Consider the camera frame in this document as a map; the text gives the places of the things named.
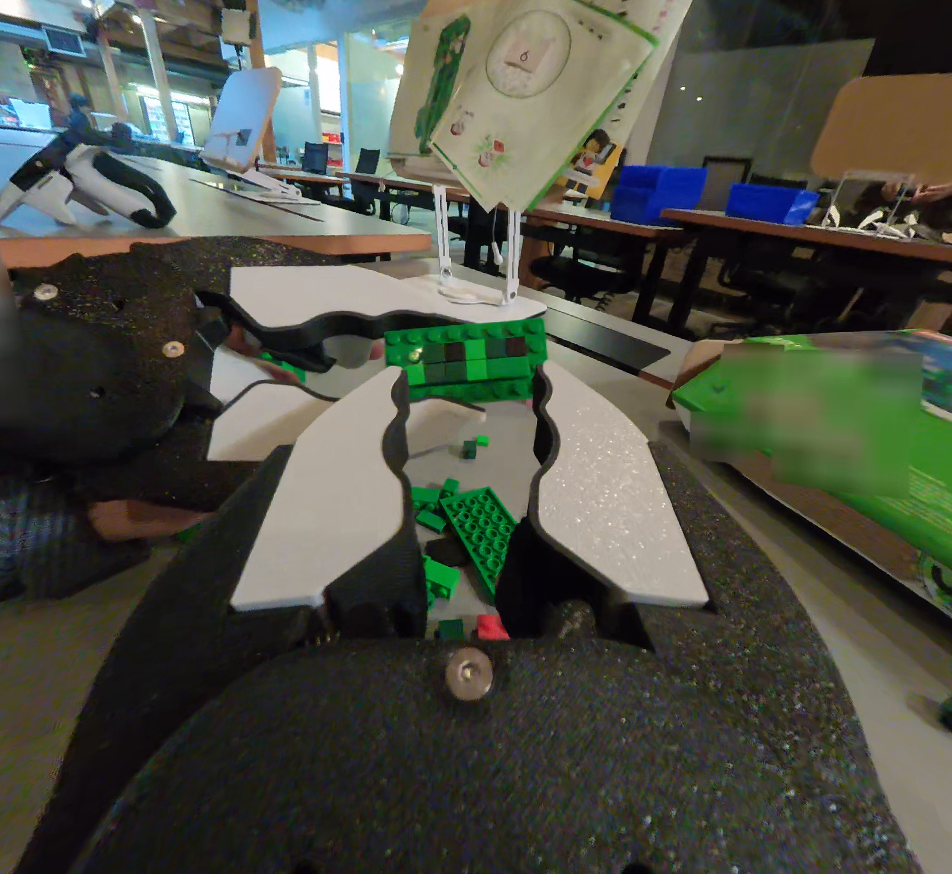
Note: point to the grey mesh office chair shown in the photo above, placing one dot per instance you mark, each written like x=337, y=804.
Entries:
x=727, y=178

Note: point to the spare white pistol-grip gripper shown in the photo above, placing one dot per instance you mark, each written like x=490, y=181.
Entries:
x=111, y=178

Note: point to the green studded brick plate assembly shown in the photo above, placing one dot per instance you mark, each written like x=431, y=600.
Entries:
x=461, y=368

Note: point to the green toy box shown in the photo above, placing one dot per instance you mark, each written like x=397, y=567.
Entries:
x=933, y=457

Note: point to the person's left hand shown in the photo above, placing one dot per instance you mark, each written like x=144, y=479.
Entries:
x=141, y=520

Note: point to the red small brick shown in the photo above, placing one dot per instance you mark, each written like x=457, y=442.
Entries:
x=491, y=627

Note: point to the brown desk black legs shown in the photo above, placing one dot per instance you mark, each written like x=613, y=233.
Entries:
x=595, y=219

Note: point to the person's left forearm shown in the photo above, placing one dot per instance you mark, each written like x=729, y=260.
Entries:
x=44, y=546

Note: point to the grey desk with wooden edge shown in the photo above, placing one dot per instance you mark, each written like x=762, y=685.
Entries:
x=245, y=219

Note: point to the brown desk with bins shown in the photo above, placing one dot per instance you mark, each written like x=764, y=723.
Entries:
x=744, y=223

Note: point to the blue storage bin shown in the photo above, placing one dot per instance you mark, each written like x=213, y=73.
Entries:
x=770, y=204
x=654, y=193

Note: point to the tan board on clear stand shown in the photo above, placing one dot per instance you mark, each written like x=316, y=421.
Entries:
x=885, y=126

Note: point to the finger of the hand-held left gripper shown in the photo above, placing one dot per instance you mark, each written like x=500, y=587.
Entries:
x=320, y=293
x=253, y=424

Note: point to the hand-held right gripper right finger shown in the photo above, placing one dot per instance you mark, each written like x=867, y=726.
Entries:
x=617, y=502

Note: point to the scattered small green bricks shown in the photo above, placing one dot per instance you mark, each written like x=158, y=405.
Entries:
x=430, y=519

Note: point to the black office chair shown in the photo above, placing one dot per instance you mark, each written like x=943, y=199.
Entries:
x=315, y=158
x=580, y=275
x=367, y=161

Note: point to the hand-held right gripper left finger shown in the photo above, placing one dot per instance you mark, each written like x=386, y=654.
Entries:
x=320, y=502

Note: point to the yellow leaflet with toy figure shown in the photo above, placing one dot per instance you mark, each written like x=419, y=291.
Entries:
x=595, y=160

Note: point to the building instruction booklet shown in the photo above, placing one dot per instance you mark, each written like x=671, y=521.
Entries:
x=535, y=70

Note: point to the pale book stand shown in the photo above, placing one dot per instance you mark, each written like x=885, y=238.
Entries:
x=245, y=107

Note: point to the green wedge brick plate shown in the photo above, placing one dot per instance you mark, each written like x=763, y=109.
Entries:
x=480, y=528

